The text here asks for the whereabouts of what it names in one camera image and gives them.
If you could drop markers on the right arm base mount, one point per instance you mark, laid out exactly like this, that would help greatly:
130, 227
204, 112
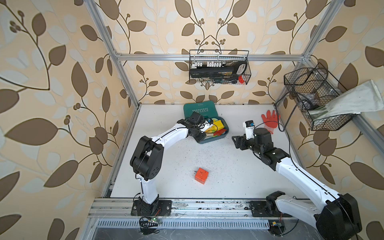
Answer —
261, 209

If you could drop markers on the orange cube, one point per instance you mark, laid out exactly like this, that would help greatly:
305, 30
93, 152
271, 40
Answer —
201, 176

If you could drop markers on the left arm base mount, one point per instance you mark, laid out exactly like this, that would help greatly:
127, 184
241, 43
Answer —
157, 208

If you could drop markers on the right wire basket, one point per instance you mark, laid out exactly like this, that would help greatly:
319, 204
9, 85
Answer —
310, 90

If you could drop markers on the yellow toy spatula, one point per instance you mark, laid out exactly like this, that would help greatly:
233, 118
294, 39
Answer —
217, 126

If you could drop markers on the red rubber glove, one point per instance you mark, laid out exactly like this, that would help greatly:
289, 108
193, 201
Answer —
271, 120

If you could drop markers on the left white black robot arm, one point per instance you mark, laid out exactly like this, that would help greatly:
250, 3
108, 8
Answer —
147, 158

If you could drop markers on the back wire basket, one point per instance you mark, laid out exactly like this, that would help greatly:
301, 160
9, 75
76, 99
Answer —
215, 58

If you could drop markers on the black tool in basket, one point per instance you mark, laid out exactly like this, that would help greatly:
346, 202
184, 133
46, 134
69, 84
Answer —
234, 70

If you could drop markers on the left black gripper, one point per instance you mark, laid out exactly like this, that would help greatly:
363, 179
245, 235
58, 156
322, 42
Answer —
200, 140

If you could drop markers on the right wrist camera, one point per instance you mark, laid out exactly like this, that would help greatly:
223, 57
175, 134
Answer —
249, 129

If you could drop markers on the wire basket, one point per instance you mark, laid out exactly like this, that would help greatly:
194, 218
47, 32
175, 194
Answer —
310, 90
215, 58

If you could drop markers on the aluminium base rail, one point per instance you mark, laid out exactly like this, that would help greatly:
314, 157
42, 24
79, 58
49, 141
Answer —
181, 208

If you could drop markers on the green storage box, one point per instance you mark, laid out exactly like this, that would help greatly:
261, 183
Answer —
208, 111

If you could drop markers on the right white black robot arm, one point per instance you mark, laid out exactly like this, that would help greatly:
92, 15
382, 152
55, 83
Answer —
335, 216

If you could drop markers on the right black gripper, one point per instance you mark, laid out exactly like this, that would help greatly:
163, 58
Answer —
240, 139

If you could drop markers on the white cloth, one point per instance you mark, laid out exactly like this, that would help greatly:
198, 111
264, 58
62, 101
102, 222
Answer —
363, 98

